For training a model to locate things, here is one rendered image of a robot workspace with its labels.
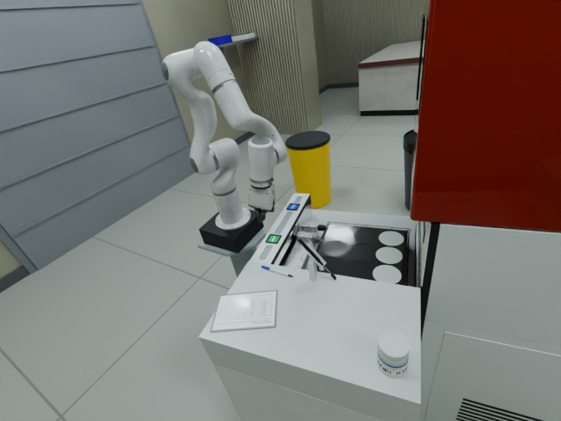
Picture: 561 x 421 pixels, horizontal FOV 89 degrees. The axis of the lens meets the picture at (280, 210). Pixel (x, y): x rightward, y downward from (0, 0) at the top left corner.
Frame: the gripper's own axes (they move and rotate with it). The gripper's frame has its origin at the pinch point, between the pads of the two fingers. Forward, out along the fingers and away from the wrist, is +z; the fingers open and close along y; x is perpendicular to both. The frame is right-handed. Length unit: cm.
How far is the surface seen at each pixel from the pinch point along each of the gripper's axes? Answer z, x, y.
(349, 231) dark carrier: 15.2, -23.5, -33.2
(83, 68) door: -1, -159, 282
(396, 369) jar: 0, 41, -53
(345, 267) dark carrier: 14.7, -0.5, -35.7
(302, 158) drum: 58, -169, 33
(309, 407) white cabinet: 31, 45, -36
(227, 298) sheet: 15.1, 29.6, -0.3
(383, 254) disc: 12, -11, -49
